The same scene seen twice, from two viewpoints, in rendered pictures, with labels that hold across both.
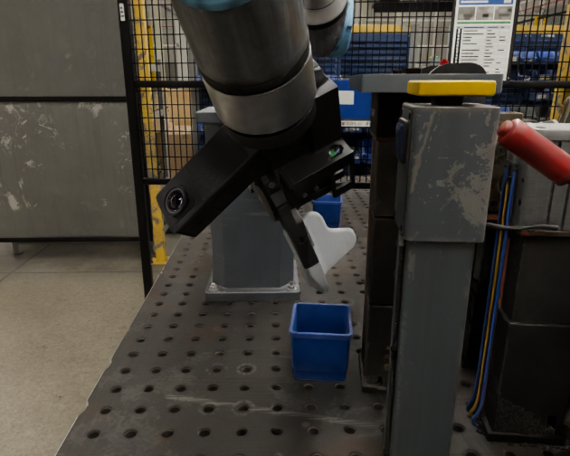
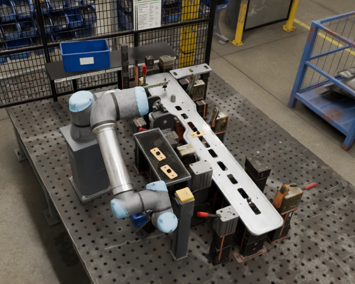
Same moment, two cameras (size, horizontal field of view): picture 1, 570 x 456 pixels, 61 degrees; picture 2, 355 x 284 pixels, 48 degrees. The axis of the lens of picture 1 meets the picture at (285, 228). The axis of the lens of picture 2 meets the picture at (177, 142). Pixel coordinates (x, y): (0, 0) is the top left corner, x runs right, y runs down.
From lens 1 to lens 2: 1.50 m
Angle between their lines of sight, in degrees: 38
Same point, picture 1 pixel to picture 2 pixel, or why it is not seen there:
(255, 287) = (99, 191)
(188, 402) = (112, 248)
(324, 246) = not seen: hidden behind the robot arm
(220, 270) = (85, 191)
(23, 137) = not seen: outside the picture
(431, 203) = (183, 214)
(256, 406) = (131, 241)
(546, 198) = (199, 184)
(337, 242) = not seen: hidden behind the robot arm
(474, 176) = (191, 209)
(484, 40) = (149, 9)
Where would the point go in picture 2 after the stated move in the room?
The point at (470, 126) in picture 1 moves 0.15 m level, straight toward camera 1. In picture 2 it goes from (190, 203) to (197, 233)
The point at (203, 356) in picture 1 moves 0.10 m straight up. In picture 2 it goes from (102, 229) to (101, 217)
